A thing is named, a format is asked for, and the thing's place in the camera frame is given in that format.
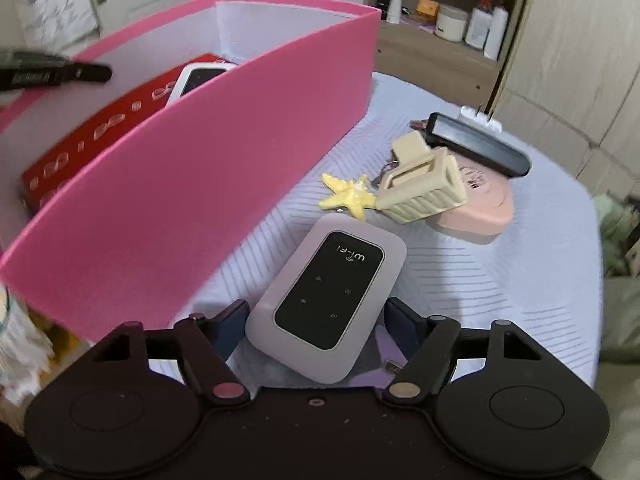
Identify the wooden shelf unit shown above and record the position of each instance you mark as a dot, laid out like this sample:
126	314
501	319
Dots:
430	47

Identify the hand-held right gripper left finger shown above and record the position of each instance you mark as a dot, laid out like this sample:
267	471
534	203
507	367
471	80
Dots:
234	327

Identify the white device with dark screen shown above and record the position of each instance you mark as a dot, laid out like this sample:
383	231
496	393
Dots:
197	80

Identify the printed plastic bag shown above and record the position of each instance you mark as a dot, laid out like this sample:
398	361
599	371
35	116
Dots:
55	10

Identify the light wooden wardrobe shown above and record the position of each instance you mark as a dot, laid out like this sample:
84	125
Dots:
565	60

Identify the beige hair claw clip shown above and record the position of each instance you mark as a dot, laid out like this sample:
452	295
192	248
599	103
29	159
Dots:
430	195

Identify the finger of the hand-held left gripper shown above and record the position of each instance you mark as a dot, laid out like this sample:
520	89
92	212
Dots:
90	72

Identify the black power bank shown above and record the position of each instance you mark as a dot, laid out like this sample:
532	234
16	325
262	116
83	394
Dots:
480	145

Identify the pale crumpled bag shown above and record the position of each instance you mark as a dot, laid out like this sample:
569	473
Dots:
25	350

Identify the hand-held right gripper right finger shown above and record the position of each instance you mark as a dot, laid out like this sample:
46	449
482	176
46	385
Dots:
400	322

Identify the pink rounded case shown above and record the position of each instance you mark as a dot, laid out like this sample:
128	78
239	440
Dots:
485	205

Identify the tall white bottle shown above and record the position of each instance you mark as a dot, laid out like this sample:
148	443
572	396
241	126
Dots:
496	30

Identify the red flat box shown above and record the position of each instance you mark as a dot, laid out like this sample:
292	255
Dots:
100	130

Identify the pink cardboard box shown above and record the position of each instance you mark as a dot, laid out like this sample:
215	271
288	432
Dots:
200	185

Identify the pink flat packet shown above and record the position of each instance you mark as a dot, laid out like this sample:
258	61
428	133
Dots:
417	22

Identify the small orange box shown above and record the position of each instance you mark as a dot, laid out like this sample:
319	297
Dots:
427	7

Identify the white striped tablecloth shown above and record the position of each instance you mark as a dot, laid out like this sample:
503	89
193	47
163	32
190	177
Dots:
500	300

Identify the white plug adapter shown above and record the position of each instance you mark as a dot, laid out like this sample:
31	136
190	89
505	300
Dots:
480	119

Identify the white round jar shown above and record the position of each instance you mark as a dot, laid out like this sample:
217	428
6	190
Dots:
450	24

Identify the clear bottle with red cap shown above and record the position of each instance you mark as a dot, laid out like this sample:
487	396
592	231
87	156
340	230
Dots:
477	25

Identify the pale green cloth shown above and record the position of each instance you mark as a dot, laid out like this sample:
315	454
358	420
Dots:
617	235

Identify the pale pocket router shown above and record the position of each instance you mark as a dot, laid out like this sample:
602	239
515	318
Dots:
320	285

